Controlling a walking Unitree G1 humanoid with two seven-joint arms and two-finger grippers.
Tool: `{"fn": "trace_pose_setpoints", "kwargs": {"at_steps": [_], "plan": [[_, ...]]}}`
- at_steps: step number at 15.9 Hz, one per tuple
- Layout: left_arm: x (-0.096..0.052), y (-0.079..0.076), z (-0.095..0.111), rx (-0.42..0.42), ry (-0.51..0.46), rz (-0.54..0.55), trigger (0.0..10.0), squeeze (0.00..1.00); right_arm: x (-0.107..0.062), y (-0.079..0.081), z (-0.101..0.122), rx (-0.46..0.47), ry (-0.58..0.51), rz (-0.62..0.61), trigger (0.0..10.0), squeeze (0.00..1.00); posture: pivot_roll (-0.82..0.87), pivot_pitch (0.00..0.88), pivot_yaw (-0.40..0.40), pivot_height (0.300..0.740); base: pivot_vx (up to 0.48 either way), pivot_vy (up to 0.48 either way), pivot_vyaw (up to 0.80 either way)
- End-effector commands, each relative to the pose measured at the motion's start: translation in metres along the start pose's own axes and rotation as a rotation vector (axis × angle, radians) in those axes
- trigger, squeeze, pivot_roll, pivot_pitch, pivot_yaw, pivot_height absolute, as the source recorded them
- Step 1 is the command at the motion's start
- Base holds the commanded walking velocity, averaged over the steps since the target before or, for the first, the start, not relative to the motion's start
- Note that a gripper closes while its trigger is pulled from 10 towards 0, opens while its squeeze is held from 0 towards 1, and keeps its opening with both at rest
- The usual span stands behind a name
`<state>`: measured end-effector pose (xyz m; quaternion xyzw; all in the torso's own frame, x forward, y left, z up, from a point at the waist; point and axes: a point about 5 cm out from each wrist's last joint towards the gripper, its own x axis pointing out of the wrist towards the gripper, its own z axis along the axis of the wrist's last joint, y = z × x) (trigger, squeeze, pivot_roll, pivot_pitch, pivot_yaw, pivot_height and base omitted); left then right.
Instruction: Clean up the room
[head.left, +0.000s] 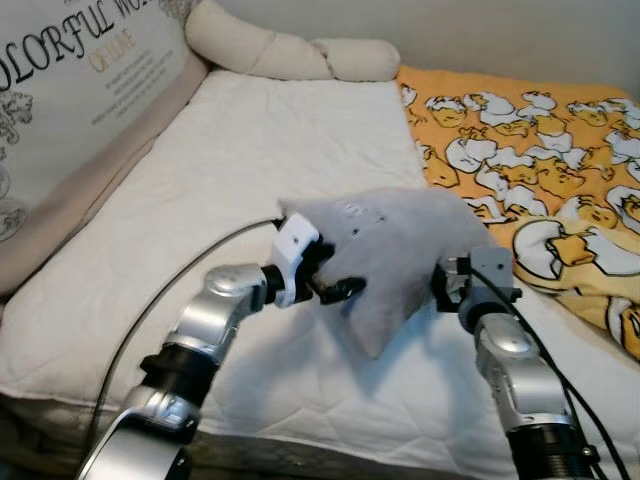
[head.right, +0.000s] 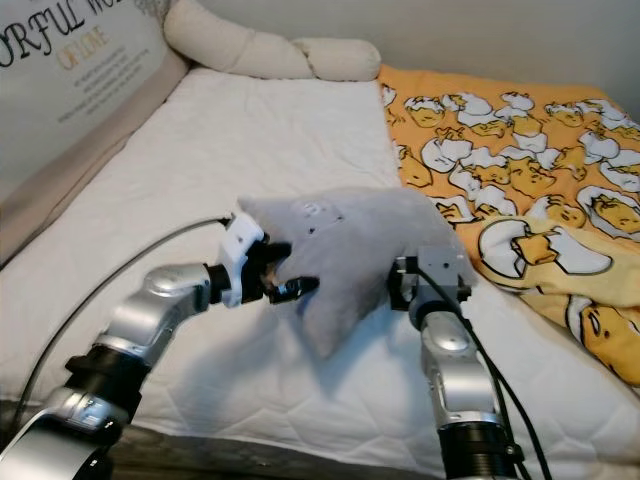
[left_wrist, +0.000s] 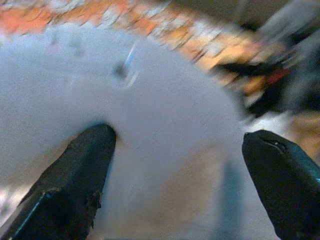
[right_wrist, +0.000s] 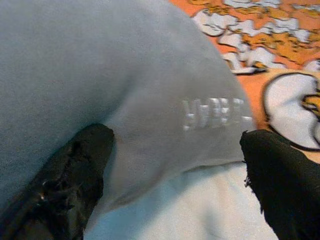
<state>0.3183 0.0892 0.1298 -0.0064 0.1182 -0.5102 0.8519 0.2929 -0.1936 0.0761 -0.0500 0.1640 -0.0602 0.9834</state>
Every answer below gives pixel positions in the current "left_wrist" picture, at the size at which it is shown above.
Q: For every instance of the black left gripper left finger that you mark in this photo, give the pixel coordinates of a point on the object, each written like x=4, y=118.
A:
x=67, y=190

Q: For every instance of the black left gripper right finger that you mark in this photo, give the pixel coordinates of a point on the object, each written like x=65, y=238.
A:
x=287, y=190

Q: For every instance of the grey little bear pillow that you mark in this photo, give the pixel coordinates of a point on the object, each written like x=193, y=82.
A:
x=150, y=100

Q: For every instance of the orange cartoon print blanket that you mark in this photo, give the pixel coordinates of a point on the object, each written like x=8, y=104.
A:
x=225, y=47

